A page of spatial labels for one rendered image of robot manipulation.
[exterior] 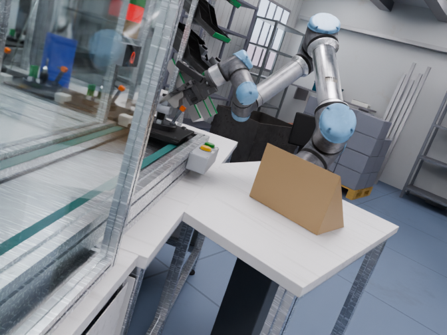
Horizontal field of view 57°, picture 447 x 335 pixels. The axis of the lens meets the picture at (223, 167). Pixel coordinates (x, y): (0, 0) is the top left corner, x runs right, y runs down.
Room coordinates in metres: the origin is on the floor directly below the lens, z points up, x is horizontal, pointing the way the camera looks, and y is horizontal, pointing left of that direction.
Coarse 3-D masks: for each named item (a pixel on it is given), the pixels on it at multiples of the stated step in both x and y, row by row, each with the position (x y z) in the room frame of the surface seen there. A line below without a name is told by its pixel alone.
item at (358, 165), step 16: (304, 112) 5.80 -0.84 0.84; (368, 128) 5.29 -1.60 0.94; (384, 128) 5.32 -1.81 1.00; (352, 144) 5.35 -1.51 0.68; (368, 144) 5.24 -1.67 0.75; (384, 144) 5.55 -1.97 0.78; (336, 160) 5.42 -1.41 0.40; (352, 160) 5.30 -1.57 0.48; (368, 160) 5.22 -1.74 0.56; (352, 176) 5.26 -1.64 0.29; (368, 176) 5.45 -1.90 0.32; (352, 192) 5.21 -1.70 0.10; (368, 192) 5.71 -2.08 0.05
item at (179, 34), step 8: (176, 32) 1.78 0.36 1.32; (176, 40) 1.78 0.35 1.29; (192, 40) 1.89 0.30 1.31; (176, 48) 1.77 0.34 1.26; (192, 48) 1.89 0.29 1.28; (184, 56) 1.76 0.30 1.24; (192, 56) 1.89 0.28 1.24; (200, 56) 1.88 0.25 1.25; (192, 64) 1.75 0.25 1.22; (200, 64) 1.87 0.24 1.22; (200, 72) 1.74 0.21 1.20
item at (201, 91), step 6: (204, 72) 1.51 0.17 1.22; (192, 78) 1.52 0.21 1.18; (204, 78) 1.52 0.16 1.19; (192, 84) 1.51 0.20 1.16; (198, 84) 1.52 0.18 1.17; (204, 84) 1.52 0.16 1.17; (210, 84) 1.50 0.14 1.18; (186, 90) 1.51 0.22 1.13; (192, 90) 1.51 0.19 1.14; (198, 90) 1.51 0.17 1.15; (204, 90) 1.51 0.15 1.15; (210, 90) 1.51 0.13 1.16; (216, 90) 1.51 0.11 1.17; (186, 96) 1.51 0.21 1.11; (192, 96) 1.51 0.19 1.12; (198, 96) 1.50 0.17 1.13; (204, 96) 1.51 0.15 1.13; (192, 102) 1.51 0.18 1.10
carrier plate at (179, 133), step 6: (180, 126) 1.65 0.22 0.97; (150, 132) 1.42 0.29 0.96; (156, 132) 1.42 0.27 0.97; (162, 132) 1.45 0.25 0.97; (168, 132) 1.48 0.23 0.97; (174, 132) 1.51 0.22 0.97; (180, 132) 1.54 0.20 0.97; (186, 132) 1.58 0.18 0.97; (192, 132) 1.62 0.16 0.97; (162, 138) 1.42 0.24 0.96; (168, 138) 1.42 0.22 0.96; (174, 138) 1.42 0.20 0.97; (180, 138) 1.45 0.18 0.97
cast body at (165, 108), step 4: (160, 96) 1.52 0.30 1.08; (160, 104) 1.52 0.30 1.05; (164, 104) 1.52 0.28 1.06; (168, 104) 1.53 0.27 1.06; (156, 108) 1.52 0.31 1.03; (160, 108) 1.52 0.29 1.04; (164, 108) 1.52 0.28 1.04; (168, 108) 1.52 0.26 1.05; (172, 108) 1.56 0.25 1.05; (164, 112) 1.52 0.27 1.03; (168, 112) 1.52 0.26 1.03
